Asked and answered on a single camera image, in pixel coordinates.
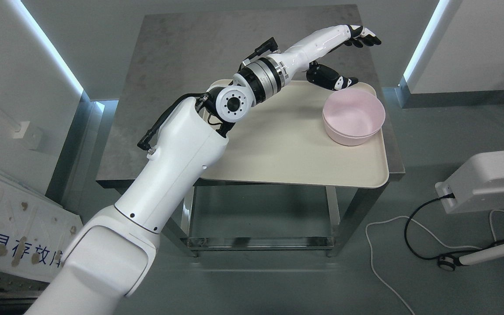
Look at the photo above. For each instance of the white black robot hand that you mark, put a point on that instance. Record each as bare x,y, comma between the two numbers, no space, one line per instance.
304,55

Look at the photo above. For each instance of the pink bowl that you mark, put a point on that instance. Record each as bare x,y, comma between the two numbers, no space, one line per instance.
351,116

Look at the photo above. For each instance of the beige plastic tray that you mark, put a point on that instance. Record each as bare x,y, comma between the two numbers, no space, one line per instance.
283,141

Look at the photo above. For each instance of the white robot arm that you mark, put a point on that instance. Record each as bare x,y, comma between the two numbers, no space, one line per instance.
112,254

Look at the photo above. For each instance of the white machine on stand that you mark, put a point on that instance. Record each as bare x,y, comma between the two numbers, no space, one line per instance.
477,185

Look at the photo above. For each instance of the white stand leg with caster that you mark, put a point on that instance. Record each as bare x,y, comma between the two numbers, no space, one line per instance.
449,262

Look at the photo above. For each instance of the white printed sign board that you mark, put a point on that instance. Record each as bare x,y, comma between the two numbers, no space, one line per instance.
34,232

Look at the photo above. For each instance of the white wall socket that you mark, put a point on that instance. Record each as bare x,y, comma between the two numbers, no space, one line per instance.
22,131

